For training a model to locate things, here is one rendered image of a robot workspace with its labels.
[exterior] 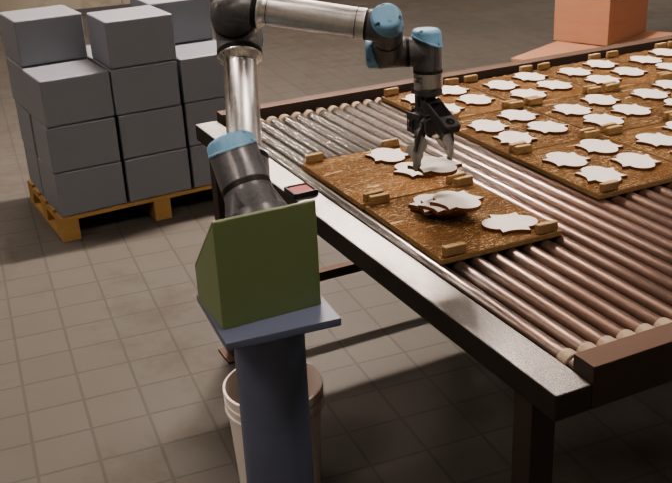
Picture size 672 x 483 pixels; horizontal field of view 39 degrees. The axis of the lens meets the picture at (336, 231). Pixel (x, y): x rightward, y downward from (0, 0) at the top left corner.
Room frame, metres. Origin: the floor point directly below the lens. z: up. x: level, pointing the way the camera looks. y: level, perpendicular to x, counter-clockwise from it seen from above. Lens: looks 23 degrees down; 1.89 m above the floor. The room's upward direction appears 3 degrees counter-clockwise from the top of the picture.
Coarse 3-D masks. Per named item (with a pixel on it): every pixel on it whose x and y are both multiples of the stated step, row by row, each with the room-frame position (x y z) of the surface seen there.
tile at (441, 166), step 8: (424, 160) 2.40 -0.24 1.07; (432, 160) 2.39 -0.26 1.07; (440, 160) 2.39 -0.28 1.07; (448, 160) 2.39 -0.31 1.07; (408, 168) 2.36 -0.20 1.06; (424, 168) 2.33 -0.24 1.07; (432, 168) 2.33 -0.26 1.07; (440, 168) 2.33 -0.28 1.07; (448, 168) 2.33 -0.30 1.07; (456, 168) 2.32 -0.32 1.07
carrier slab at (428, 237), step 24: (432, 192) 2.50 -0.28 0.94; (480, 192) 2.48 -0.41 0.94; (384, 216) 2.34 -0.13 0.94; (408, 216) 2.33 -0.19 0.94; (480, 216) 2.31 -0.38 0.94; (408, 240) 2.20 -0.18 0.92; (432, 240) 2.17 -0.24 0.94; (456, 240) 2.16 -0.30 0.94; (480, 240) 2.16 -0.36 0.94; (504, 240) 2.15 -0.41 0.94; (528, 240) 2.15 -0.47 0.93
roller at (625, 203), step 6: (606, 198) 2.46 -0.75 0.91; (612, 198) 2.45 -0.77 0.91; (618, 198) 2.43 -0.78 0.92; (624, 198) 2.43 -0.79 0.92; (618, 204) 2.42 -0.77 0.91; (624, 204) 2.40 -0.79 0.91; (630, 204) 2.39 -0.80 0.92; (636, 204) 2.38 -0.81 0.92; (630, 210) 2.37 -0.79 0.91; (636, 210) 2.36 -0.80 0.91; (642, 210) 2.35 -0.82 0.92; (648, 210) 2.34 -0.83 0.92; (648, 216) 2.32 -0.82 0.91; (654, 216) 2.30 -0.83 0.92; (660, 216) 2.29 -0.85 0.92; (660, 222) 2.28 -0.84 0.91; (666, 222) 2.26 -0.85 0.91
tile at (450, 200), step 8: (440, 192) 2.36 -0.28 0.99; (448, 192) 2.35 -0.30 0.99; (456, 192) 2.35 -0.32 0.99; (464, 192) 2.35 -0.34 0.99; (440, 200) 2.30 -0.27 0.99; (448, 200) 2.30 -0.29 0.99; (456, 200) 2.29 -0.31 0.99; (464, 200) 2.29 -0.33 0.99; (472, 200) 2.29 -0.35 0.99; (480, 200) 2.30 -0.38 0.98; (448, 208) 2.24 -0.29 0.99; (456, 208) 2.25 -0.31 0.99; (464, 208) 2.24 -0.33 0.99; (472, 208) 2.24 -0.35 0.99
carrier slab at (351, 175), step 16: (336, 160) 2.82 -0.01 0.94; (352, 160) 2.81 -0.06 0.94; (368, 160) 2.80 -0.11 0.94; (320, 176) 2.68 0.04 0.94; (336, 176) 2.67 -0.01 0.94; (352, 176) 2.67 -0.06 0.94; (368, 176) 2.66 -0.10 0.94; (384, 176) 2.65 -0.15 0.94; (400, 176) 2.65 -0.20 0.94; (352, 192) 2.53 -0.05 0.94; (384, 192) 2.52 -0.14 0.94; (400, 192) 2.51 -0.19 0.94; (416, 192) 2.51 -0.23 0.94
